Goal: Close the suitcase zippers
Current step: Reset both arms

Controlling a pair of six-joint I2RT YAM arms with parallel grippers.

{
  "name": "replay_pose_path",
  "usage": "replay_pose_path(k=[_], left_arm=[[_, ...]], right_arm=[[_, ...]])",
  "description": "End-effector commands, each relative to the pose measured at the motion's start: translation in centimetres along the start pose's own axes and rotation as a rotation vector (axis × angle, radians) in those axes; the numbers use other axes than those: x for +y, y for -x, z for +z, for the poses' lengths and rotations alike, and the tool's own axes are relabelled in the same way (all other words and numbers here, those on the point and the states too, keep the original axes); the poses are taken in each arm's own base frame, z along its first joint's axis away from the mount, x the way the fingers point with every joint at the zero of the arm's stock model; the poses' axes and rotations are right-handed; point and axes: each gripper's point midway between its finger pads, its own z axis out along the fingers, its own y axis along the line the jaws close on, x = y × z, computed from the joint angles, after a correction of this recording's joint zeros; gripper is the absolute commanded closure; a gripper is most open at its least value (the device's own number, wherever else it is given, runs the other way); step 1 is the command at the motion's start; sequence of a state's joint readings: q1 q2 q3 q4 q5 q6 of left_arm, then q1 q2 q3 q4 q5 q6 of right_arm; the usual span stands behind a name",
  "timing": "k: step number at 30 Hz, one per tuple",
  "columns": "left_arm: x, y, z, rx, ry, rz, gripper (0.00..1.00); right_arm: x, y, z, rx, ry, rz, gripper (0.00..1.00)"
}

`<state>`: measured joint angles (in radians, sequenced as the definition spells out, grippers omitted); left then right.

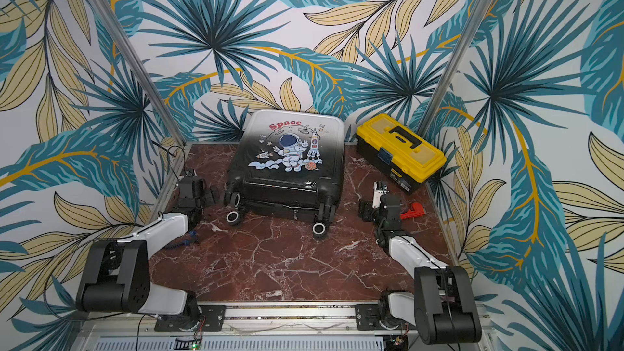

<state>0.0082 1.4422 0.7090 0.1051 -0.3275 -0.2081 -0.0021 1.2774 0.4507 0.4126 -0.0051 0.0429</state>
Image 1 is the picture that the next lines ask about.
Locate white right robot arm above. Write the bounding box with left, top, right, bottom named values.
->
left=358, top=193, right=483, bottom=345

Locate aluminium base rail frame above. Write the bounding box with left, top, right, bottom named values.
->
left=72, top=142, right=493, bottom=351

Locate red and black pipe wrench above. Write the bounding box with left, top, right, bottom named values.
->
left=400, top=202, right=427, bottom=220

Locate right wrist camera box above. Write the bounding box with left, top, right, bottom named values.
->
left=372, top=181, right=389, bottom=209

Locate left aluminium corner post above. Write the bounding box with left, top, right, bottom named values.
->
left=88, top=0, right=186, bottom=146

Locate aluminium corner post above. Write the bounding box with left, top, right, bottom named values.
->
left=88, top=0, right=186, bottom=146
left=417, top=0, right=492, bottom=137

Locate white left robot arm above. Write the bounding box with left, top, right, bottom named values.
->
left=76, top=176, right=219, bottom=332

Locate blue coiled cable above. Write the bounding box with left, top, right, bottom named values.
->
left=162, top=230, right=201, bottom=250

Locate yellow and black toolbox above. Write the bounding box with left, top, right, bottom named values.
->
left=356, top=114, right=447, bottom=193

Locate white cartoon hard-shell suitcase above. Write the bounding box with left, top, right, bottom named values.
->
left=224, top=109, right=345, bottom=241

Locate right aluminium corner post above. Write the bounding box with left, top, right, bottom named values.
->
left=417, top=0, right=492, bottom=137

